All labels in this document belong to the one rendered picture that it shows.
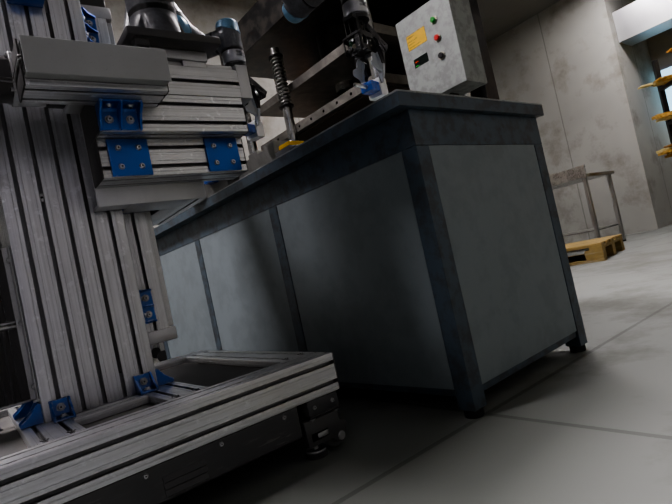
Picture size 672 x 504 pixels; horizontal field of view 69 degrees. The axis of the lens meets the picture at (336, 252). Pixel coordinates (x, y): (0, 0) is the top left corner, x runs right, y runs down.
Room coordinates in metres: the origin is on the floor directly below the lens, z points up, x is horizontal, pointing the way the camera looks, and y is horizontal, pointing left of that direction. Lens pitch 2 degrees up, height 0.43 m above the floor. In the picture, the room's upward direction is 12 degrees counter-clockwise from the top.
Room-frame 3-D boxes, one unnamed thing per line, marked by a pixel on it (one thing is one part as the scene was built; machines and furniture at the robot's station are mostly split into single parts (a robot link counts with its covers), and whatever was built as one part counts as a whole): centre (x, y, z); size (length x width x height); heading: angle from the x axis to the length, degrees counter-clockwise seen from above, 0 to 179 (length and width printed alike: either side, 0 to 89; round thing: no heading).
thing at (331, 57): (2.97, -0.31, 1.52); 1.10 x 0.70 x 0.05; 40
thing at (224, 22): (1.62, 0.20, 1.25); 0.09 x 0.08 x 0.11; 75
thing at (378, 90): (1.46, -0.20, 0.93); 0.13 x 0.05 x 0.05; 139
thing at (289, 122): (2.85, 0.10, 1.10); 0.05 x 0.05 x 1.30
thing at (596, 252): (4.83, -1.98, 0.18); 1.28 x 0.89 x 0.36; 46
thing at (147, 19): (1.21, 0.32, 1.09); 0.15 x 0.15 x 0.10
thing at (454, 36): (2.20, -0.65, 0.74); 0.30 x 0.22 x 1.47; 40
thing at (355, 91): (2.97, -0.31, 1.27); 1.10 x 0.74 x 0.05; 40
